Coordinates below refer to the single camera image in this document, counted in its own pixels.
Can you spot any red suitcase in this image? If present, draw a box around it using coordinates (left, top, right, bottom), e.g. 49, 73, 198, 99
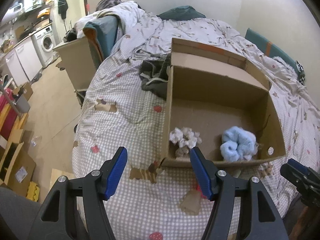
1, 93, 17, 140

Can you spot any beige lace scrunchie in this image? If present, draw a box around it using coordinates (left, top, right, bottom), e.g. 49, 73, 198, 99
175, 146, 190, 158

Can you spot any open cardboard box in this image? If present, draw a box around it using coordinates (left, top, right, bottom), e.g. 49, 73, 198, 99
161, 38, 286, 168

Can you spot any grey bucket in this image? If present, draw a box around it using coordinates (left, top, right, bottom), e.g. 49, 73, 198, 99
14, 94, 30, 114

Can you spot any black white patterned cloth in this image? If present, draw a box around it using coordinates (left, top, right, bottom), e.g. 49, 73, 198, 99
296, 61, 305, 85

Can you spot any wooden board on floor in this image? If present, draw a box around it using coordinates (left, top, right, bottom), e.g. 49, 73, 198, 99
49, 168, 75, 190

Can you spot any white kitchen cabinet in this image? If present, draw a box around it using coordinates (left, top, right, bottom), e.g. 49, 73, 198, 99
1, 37, 42, 86

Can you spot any dark grey garment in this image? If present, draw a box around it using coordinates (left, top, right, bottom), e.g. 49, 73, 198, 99
139, 54, 171, 100

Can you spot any cream white scrunchie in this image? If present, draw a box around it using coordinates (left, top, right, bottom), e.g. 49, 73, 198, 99
169, 127, 202, 149

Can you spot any teal pillow with orange stripe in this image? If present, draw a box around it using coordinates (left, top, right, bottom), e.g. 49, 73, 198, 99
245, 28, 297, 73

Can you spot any cardboard box with label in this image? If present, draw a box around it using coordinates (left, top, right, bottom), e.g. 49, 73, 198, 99
1, 142, 36, 197

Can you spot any teal cushion on cabinet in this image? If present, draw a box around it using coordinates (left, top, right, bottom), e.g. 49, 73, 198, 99
82, 15, 119, 63

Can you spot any white washing machine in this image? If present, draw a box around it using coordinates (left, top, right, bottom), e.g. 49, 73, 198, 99
31, 23, 57, 69

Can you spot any brown bedside cabinet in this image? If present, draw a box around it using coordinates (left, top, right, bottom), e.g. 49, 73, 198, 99
53, 37, 102, 90

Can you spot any light blue fluffy cloth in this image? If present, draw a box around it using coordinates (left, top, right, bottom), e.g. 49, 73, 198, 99
220, 126, 259, 162

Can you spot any pink plush toy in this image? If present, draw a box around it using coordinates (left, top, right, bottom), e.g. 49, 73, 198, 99
196, 184, 207, 199

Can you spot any dark teal pillow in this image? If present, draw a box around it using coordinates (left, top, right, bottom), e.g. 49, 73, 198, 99
158, 5, 206, 21

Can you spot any yellow foam piece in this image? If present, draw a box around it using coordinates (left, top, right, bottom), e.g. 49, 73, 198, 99
26, 181, 40, 202

